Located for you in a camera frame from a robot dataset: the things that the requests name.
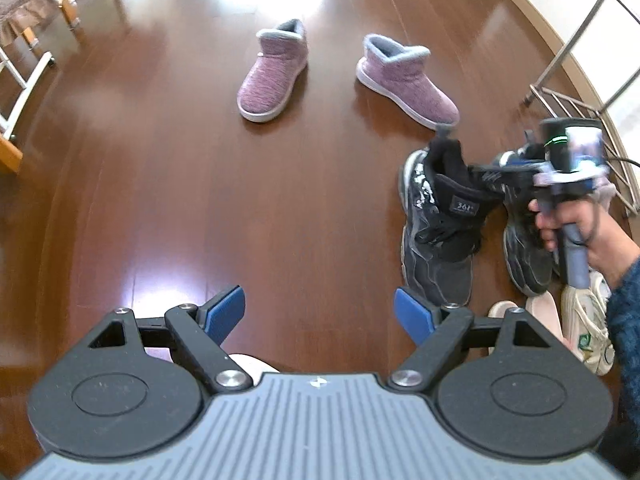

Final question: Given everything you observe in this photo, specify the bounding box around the black sneaker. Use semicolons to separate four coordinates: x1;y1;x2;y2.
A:
492;145;563;297
399;135;507;308

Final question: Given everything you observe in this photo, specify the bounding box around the purple knit ankle boot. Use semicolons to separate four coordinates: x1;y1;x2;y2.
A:
236;19;310;123
356;34;461;131

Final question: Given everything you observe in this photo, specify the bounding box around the wooden chair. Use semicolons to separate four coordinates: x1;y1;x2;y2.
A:
0;0;128;56

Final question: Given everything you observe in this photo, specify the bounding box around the white sneaker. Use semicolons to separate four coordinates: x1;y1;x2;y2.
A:
560;270;617;376

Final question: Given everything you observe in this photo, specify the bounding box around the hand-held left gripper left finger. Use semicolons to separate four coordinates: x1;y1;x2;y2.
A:
87;285;255;392

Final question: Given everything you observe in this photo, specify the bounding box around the wooden furniture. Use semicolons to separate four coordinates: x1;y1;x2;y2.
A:
0;135;25;176

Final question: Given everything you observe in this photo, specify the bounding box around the brown chair cover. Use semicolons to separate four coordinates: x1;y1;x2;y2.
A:
0;0;66;48

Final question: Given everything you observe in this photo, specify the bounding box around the white metal frame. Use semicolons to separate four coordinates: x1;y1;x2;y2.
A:
0;45;56;143

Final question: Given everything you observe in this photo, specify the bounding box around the metal shoe rack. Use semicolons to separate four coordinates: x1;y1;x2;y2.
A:
525;0;640;221

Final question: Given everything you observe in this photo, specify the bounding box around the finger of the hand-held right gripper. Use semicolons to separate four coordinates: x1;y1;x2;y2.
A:
467;152;543;188

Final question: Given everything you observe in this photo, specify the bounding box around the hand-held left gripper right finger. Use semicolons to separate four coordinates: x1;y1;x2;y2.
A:
389;287;566;391

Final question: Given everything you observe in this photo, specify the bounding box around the person's right hand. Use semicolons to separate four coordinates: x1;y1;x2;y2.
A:
529;197;640;286

